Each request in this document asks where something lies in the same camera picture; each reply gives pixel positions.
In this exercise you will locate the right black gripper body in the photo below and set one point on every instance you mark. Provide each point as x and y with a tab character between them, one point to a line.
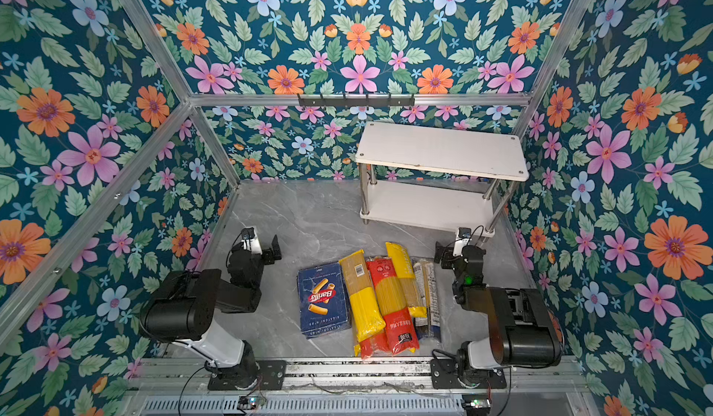
448	255

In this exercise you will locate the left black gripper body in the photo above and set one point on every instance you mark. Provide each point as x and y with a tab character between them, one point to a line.
267	250

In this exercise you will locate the white-label clear spaghetti pack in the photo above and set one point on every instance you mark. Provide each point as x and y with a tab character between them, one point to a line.
430	326

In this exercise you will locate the narrow yellow spaghetti pack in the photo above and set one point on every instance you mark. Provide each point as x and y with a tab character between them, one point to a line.
408	280

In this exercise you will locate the red spaghetti pack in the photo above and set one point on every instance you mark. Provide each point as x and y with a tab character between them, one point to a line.
399	328

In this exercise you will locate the wide yellow spaghetti pack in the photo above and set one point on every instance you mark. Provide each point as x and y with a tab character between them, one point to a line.
368	320

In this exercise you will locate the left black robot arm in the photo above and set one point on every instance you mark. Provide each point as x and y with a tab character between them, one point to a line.
182	312

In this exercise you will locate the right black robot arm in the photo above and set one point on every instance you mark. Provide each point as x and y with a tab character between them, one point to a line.
522	332

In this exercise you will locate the blue Barilla pasta box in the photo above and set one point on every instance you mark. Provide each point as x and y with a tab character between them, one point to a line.
324	307

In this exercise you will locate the white two-tier shelf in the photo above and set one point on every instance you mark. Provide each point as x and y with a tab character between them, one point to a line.
436	179

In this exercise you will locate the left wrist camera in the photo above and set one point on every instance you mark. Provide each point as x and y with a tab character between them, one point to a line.
250	242

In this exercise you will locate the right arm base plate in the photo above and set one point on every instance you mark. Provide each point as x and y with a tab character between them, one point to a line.
444	375

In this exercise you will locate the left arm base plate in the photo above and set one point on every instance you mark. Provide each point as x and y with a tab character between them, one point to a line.
249	375

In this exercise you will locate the black hook rail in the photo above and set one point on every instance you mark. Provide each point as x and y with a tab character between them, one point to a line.
348	101

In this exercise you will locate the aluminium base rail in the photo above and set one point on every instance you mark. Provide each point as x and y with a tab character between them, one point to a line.
353	375

